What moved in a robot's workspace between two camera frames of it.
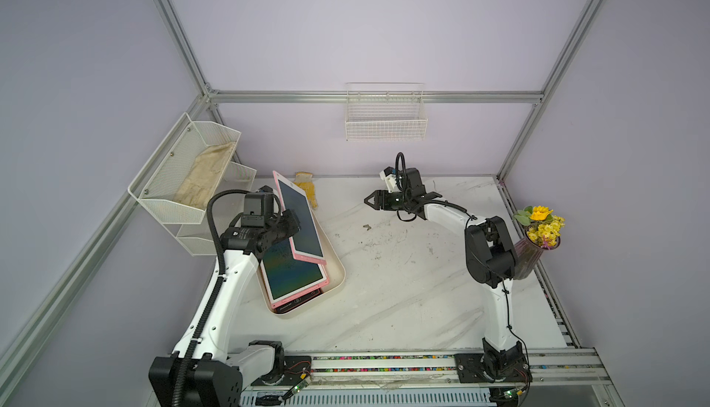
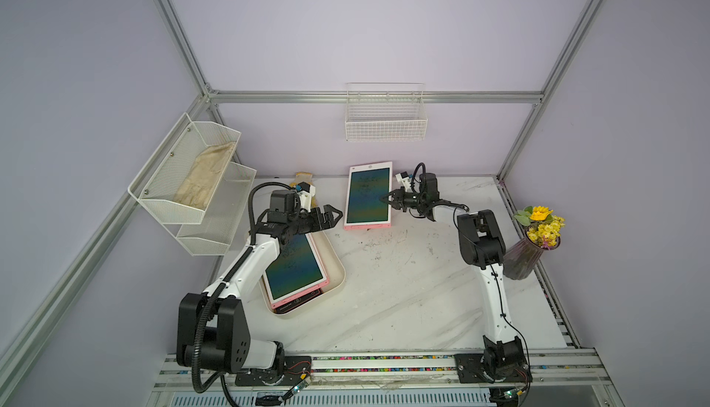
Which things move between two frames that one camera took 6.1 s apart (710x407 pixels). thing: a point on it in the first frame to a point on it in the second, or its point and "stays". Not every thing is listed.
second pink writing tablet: (289, 278) stays
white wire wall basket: (379, 111) stays
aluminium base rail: (556, 369) stays
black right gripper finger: (376, 195) to (396, 201)
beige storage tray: (335, 268) stays
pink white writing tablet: (306, 244) to (367, 183)
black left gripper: (294, 226) to (318, 225)
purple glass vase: (526, 254) stays
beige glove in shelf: (201, 180) stays
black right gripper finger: (380, 197) to (398, 193)
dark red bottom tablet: (287, 307) stays
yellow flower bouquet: (544, 228) stays
